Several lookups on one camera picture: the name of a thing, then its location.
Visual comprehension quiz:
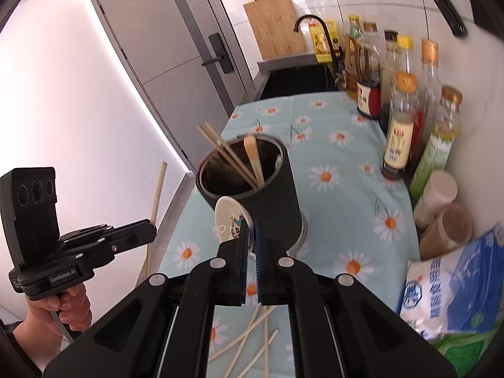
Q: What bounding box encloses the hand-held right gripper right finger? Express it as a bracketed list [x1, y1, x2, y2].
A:
[254, 220, 460, 378]

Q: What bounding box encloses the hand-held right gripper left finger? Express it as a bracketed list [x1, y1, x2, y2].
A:
[41, 218, 253, 378]

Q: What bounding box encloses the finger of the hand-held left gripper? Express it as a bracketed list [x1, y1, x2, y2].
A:
[59, 223, 153, 245]
[77, 224, 157, 270]

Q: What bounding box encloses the white spoon with cartoon print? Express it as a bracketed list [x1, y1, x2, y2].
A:
[214, 196, 253, 253]

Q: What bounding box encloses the black cylindrical utensil holder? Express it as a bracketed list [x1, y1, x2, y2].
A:
[195, 133, 310, 257]

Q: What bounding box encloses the pile of wooden chopsticks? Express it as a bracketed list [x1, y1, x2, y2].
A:
[208, 303, 279, 378]

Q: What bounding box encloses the slim bamboo chopstick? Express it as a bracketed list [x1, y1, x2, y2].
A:
[203, 122, 261, 187]
[197, 124, 255, 189]

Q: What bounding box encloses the person's left forearm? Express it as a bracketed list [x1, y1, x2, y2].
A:
[0, 315, 45, 378]

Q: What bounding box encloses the person's left hand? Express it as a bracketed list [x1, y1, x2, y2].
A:
[25, 283, 94, 334]

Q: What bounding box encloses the blue daisy print tablecloth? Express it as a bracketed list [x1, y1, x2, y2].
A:
[157, 92, 422, 378]

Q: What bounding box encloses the row of condiment bottles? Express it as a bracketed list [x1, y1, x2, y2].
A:
[342, 14, 464, 202]

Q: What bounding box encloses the black kitchen sink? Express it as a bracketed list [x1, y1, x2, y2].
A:
[257, 60, 340, 101]

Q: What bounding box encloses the grey door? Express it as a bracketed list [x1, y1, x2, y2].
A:
[88, 0, 257, 175]

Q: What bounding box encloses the blue and white salt bag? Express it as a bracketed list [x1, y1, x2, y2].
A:
[395, 222, 504, 344]

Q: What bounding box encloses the yellow dish soap bottle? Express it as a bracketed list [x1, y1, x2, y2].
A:
[309, 19, 340, 64]

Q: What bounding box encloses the green sugar bag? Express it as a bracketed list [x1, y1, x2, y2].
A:
[432, 322, 504, 378]

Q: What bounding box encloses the wooden cutting board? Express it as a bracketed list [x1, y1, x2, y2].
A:
[243, 0, 307, 60]

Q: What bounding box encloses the black kitchen faucet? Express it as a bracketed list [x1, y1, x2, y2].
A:
[294, 14, 344, 84]

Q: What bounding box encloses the wooden broom handle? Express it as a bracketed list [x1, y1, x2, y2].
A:
[145, 162, 168, 281]

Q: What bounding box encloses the black door lock handle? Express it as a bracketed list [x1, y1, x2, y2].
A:
[201, 33, 235, 74]

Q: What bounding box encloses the kitchen knife with black handle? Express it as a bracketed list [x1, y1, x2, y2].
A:
[393, 0, 468, 39]

